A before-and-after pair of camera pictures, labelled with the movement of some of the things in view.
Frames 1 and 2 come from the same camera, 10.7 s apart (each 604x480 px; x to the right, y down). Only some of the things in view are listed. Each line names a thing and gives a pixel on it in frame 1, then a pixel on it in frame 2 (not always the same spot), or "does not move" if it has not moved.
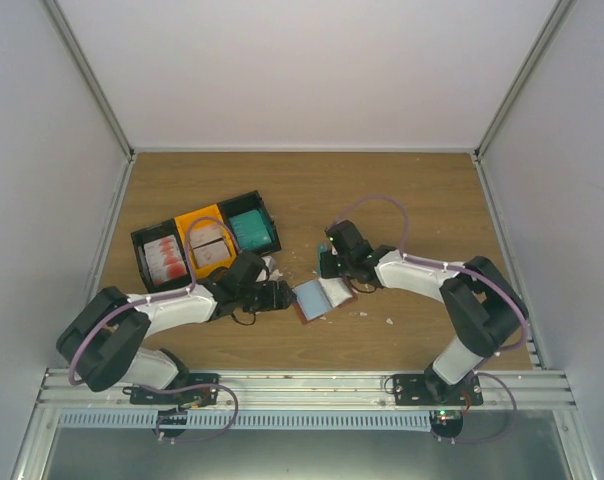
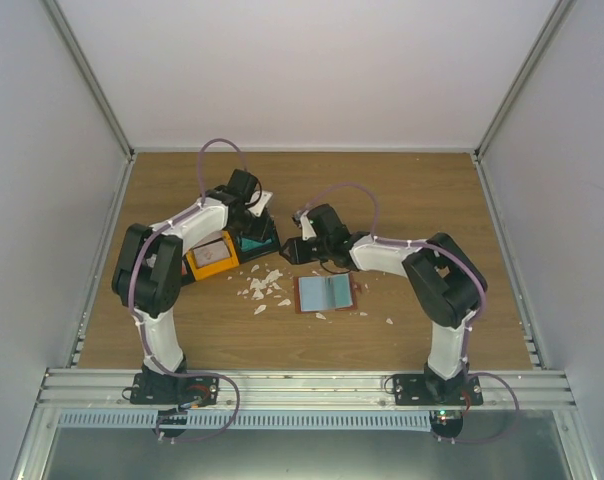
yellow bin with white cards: [207, 241] does not move
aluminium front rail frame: [504, 390] does not move
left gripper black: [276, 299] → [261, 232]
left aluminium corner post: [90, 76] does not move
